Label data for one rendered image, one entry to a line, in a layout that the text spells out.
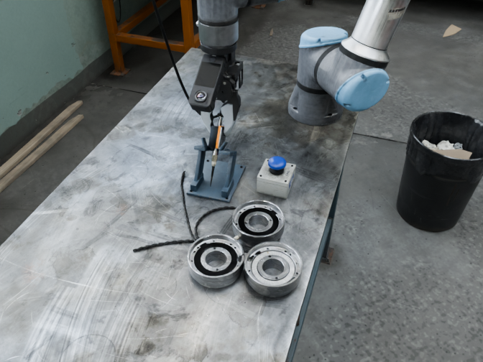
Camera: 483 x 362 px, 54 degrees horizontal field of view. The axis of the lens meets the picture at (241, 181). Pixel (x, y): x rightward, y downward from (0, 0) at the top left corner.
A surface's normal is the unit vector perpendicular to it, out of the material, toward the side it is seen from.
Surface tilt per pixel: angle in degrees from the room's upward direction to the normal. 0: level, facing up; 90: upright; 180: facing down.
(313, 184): 0
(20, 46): 90
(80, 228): 0
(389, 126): 0
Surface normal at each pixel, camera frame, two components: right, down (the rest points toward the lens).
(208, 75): -0.15, -0.33
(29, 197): 0.00, -0.76
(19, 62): 0.94, 0.22
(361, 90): 0.36, 0.70
